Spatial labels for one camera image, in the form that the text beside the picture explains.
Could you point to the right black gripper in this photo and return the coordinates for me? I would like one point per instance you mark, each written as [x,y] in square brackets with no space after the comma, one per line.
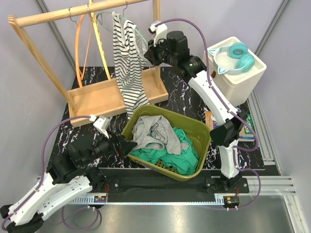
[150,53]

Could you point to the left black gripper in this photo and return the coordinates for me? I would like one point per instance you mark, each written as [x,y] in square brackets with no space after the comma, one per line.
[125,147]

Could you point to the black white striped tank top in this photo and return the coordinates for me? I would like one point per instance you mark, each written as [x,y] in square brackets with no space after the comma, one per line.
[129,49]

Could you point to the grey tank top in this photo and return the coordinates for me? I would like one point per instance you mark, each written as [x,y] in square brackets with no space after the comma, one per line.
[155,132]

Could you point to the yellow hanger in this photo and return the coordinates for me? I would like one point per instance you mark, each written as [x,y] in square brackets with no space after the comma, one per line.
[100,44]

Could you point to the green tank top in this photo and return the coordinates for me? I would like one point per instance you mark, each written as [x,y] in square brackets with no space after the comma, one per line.
[185,163]

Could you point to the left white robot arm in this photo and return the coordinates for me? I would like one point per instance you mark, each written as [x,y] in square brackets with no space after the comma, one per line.
[68,175]

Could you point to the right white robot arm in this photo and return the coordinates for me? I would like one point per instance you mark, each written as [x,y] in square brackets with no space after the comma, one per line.
[194,72]

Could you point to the wooden clothes rack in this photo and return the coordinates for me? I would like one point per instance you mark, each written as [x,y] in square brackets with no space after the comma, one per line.
[102,98]

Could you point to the teal cat-ear headphones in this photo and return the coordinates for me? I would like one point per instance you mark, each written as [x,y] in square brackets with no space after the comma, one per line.
[237,51]

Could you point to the cream drawer cabinet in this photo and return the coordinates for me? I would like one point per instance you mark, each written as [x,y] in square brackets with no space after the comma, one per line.
[236,88]

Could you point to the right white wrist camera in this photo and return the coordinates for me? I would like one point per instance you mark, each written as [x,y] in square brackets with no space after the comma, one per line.
[159,30]

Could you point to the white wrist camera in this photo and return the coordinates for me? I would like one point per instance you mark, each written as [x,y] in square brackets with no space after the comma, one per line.
[159,30]
[101,123]

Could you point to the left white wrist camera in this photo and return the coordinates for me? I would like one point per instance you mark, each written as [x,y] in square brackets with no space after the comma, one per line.
[101,123]

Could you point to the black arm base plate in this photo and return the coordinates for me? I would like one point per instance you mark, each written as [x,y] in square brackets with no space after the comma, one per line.
[137,185]

